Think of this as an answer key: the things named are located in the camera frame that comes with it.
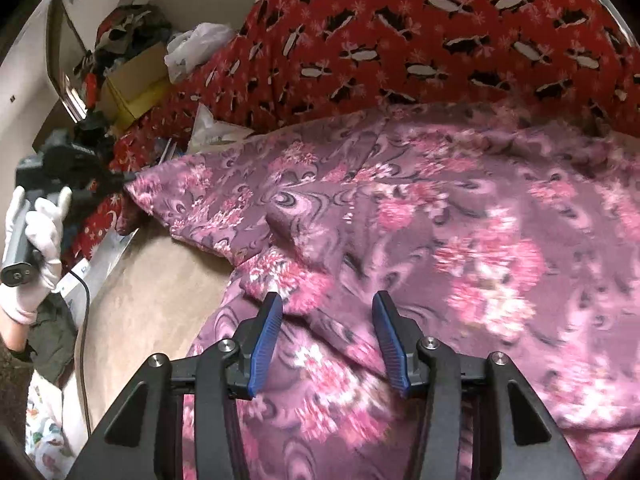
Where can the yellow cardboard box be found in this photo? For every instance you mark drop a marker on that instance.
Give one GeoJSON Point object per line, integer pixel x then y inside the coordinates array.
{"type": "Point", "coordinates": [135, 87]}

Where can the red patterned blanket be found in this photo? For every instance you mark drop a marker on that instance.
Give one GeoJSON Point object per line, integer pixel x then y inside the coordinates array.
{"type": "Point", "coordinates": [296, 60]}

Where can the white plastic bag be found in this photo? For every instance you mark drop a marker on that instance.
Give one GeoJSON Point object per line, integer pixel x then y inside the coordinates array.
{"type": "Point", "coordinates": [188, 50]}

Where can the purple pink floral garment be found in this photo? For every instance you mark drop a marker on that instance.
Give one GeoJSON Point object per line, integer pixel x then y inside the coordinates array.
{"type": "Point", "coordinates": [491, 231]}

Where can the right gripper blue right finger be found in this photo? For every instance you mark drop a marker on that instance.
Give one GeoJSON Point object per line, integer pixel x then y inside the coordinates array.
{"type": "Point", "coordinates": [398, 339]}

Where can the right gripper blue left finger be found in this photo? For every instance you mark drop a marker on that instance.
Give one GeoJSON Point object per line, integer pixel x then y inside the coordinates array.
{"type": "Point", "coordinates": [255, 341]}

